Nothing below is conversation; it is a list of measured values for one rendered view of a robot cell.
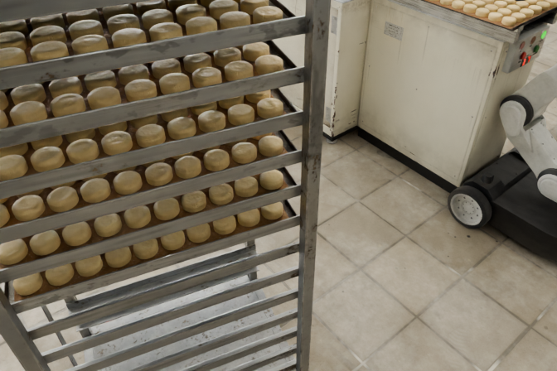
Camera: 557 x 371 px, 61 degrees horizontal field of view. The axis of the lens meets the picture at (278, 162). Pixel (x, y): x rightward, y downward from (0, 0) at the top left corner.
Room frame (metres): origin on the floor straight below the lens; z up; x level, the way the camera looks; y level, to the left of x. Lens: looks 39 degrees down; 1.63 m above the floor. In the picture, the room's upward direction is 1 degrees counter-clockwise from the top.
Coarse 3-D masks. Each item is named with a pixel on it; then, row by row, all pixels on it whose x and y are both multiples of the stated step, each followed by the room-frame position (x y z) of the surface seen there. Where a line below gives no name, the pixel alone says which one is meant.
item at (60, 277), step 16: (272, 208) 0.77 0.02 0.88; (208, 224) 0.72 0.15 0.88; (224, 224) 0.72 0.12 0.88; (240, 224) 0.74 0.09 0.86; (256, 224) 0.74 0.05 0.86; (160, 240) 0.69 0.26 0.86; (176, 240) 0.68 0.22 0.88; (192, 240) 0.69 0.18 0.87; (208, 240) 0.69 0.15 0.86; (96, 256) 0.64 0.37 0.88; (112, 256) 0.64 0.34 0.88; (128, 256) 0.64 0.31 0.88; (144, 256) 0.64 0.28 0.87; (160, 256) 0.65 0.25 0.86; (48, 272) 0.60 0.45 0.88; (64, 272) 0.59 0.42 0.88; (80, 272) 0.60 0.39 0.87; (96, 272) 0.61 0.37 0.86; (16, 288) 0.56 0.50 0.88; (32, 288) 0.56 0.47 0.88; (48, 288) 0.57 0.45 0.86
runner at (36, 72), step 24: (264, 24) 0.71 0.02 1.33; (288, 24) 0.73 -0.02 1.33; (120, 48) 0.63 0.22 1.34; (144, 48) 0.64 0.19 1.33; (168, 48) 0.66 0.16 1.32; (192, 48) 0.67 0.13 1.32; (216, 48) 0.68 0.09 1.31; (0, 72) 0.57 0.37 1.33; (24, 72) 0.58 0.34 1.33; (48, 72) 0.59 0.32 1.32; (72, 72) 0.60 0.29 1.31
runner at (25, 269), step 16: (272, 192) 0.72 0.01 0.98; (288, 192) 0.73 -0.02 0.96; (224, 208) 0.68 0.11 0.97; (240, 208) 0.69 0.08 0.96; (256, 208) 0.70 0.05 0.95; (160, 224) 0.63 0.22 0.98; (176, 224) 0.64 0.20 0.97; (192, 224) 0.65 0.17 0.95; (112, 240) 0.60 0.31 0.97; (128, 240) 0.61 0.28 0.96; (144, 240) 0.62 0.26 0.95; (48, 256) 0.56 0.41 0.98; (64, 256) 0.56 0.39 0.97; (80, 256) 0.57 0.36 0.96; (0, 272) 0.52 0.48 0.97; (16, 272) 0.53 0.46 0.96; (32, 272) 0.54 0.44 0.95
